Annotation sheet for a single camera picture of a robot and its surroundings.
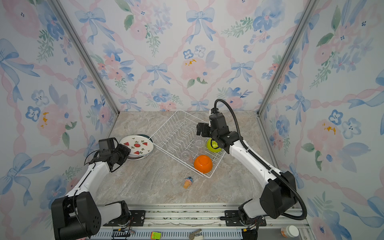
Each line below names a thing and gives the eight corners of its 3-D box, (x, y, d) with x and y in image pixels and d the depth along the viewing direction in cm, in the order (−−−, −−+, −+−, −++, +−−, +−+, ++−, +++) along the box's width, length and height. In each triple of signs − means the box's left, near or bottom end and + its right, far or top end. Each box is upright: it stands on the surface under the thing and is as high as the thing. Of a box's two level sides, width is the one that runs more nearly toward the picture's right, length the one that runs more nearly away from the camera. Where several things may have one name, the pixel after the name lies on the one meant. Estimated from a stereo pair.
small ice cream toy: (182, 186, 86) (182, 185, 84) (188, 177, 89) (188, 175, 87) (187, 190, 85) (187, 188, 82) (193, 180, 88) (193, 178, 86)
